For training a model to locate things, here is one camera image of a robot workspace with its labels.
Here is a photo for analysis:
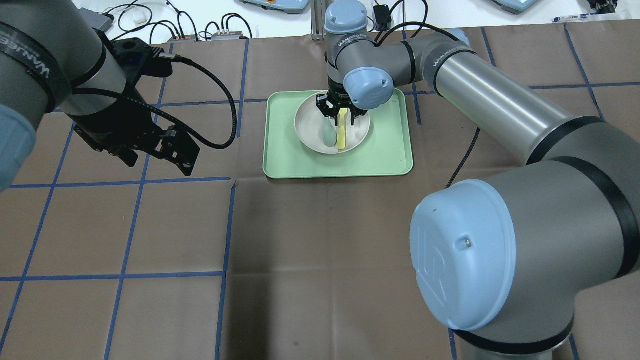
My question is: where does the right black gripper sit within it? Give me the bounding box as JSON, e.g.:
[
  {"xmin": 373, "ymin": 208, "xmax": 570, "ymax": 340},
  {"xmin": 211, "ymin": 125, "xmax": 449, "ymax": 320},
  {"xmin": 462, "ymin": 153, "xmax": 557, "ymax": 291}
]
[{"xmin": 315, "ymin": 89, "xmax": 362, "ymax": 126}]

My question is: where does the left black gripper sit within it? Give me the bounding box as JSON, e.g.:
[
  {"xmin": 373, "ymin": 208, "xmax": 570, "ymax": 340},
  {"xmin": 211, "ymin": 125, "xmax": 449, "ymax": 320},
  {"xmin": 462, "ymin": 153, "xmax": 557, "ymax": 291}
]
[{"xmin": 72, "ymin": 100, "xmax": 201, "ymax": 177}]

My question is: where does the yellow plastic fork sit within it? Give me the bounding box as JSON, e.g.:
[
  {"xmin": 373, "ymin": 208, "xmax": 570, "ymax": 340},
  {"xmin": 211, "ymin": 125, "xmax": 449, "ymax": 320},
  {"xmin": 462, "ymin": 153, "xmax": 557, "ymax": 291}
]
[{"xmin": 336, "ymin": 108, "xmax": 349, "ymax": 151}]

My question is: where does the cream round plate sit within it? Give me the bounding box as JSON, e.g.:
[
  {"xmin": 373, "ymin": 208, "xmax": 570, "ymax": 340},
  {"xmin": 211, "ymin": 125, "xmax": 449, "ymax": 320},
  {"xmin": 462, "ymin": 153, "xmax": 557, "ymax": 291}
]
[{"xmin": 294, "ymin": 92, "xmax": 373, "ymax": 155}]

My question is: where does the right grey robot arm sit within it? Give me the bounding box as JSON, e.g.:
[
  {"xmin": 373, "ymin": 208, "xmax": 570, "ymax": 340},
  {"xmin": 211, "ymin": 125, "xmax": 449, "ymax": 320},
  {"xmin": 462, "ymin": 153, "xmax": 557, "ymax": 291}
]
[{"xmin": 317, "ymin": 0, "xmax": 640, "ymax": 360}]

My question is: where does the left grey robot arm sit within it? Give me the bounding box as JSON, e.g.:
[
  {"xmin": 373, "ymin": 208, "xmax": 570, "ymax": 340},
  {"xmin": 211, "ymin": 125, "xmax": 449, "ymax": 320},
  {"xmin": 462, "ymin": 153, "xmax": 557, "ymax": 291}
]
[{"xmin": 1, "ymin": 0, "xmax": 201, "ymax": 191}]

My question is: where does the grey-green plastic spoon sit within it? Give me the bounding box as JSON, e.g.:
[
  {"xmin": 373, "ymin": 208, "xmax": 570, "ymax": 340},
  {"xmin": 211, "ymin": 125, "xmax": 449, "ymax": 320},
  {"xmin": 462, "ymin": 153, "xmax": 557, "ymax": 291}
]
[{"xmin": 320, "ymin": 117, "xmax": 338, "ymax": 148}]

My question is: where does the light green plastic tray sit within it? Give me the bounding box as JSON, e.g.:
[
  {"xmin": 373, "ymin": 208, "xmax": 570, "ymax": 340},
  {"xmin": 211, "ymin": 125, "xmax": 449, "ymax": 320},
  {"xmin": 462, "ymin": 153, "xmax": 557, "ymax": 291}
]
[{"xmin": 262, "ymin": 89, "xmax": 414, "ymax": 179}]

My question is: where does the black power adapter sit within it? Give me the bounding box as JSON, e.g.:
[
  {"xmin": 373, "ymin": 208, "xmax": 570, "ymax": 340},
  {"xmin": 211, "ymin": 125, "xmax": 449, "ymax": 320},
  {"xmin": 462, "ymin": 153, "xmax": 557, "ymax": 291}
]
[{"xmin": 373, "ymin": 4, "xmax": 393, "ymax": 32}]

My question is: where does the brown paper table cover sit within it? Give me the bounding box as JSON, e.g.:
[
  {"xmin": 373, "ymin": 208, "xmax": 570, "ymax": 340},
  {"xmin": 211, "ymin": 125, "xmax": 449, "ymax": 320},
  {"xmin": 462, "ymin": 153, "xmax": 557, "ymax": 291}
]
[{"xmin": 0, "ymin": 22, "xmax": 640, "ymax": 360}]

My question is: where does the blue teach pendant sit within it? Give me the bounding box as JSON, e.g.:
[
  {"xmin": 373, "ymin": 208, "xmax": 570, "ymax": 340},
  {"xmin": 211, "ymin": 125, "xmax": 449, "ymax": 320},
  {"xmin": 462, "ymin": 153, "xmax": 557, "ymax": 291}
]
[
  {"xmin": 240, "ymin": 0, "xmax": 311, "ymax": 14},
  {"xmin": 492, "ymin": 0, "xmax": 537, "ymax": 15}
]

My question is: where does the grey usb hub left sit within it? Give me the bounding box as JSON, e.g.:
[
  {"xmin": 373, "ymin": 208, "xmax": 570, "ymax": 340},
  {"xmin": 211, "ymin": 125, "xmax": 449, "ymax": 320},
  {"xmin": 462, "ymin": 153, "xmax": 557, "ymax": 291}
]
[{"xmin": 167, "ymin": 34, "xmax": 199, "ymax": 44}]

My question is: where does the grey usb hub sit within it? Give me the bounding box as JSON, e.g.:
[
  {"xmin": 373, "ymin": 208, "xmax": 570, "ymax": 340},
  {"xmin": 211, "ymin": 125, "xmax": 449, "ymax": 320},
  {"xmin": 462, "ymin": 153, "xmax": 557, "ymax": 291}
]
[
  {"xmin": 209, "ymin": 31, "xmax": 246, "ymax": 41},
  {"xmin": 167, "ymin": 34, "xmax": 199, "ymax": 44}
]

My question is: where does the grey usb hub right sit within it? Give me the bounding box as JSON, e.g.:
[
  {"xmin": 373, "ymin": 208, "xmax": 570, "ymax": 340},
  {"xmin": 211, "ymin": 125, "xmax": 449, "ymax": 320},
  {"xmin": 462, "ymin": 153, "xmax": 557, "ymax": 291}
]
[{"xmin": 209, "ymin": 31, "xmax": 246, "ymax": 41}]

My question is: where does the grey docking box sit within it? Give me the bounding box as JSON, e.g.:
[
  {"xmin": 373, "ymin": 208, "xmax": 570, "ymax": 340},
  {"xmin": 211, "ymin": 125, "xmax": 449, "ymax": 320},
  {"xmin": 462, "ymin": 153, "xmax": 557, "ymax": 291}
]
[{"xmin": 78, "ymin": 7, "xmax": 114, "ymax": 32}]

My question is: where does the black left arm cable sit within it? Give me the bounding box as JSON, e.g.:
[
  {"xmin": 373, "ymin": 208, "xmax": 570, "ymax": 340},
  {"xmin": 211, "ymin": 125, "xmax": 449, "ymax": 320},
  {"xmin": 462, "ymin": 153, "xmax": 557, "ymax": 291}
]
[{"xmin": 70, "ymin": 52, "xmax": 238, "ymax": 150}]

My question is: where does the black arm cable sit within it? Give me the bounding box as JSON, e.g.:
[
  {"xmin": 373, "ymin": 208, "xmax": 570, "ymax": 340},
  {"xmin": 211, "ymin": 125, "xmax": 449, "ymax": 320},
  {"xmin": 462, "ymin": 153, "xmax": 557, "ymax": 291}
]
[
  {"xmin": 70, "ymin": 52, "xmax": 238, "ymax": 150},
  {"xmin": 372, "ymin": 0, "xmax": 482, "ymax": 190}
]

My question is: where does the aluminium frame post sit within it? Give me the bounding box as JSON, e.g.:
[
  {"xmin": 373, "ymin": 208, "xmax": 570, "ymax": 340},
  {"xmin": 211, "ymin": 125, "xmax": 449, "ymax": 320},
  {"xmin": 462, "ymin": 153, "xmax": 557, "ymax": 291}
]
[{"xmin": 310, "ymin": 0, "xmax": 333, "ymax": 41}]

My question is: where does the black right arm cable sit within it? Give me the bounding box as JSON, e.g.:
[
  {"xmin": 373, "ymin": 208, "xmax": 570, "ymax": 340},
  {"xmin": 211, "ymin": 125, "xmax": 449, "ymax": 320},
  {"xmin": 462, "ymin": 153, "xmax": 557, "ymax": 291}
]
[{"xmin": 372, "ymin": 0, "xmax": 482, "ymax": 190}]

